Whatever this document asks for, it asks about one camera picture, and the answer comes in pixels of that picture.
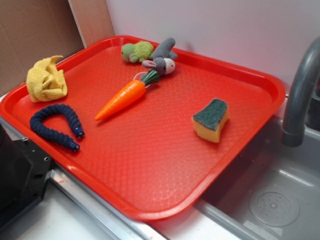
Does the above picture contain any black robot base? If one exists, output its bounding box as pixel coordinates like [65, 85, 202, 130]
[0, 126, 53, 231]

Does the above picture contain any orange plastic carrot toy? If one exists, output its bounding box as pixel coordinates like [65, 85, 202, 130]
[94, 70, 160, 121]

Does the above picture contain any grey sink faucet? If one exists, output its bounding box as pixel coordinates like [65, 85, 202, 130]
[280, 37, 320, 147]

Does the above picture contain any red plastic tray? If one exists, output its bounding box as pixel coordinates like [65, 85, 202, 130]
[0, 36, 286, 222]

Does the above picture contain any grey plush bunny toy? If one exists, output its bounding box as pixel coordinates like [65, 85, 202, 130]
[142, 37, 178, 77]

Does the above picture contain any grey sink basin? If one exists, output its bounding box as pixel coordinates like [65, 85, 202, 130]
[154, 117, 320, 240]

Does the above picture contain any brown cardboard panel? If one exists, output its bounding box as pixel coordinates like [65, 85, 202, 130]
[0, 0, 114, 95]

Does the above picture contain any yellow crumpled cloth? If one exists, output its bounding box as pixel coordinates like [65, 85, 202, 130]
[26, 55, 68, 103]

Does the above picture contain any green and yellow sponge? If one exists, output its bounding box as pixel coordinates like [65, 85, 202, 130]
[192, 98, 229, 143]

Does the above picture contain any dark blue knitted tube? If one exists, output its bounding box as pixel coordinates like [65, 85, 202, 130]
[29, 103, 85, 153]

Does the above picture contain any green plush turtle toy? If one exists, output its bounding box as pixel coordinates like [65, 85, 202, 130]
[121, 41, 154, 63]

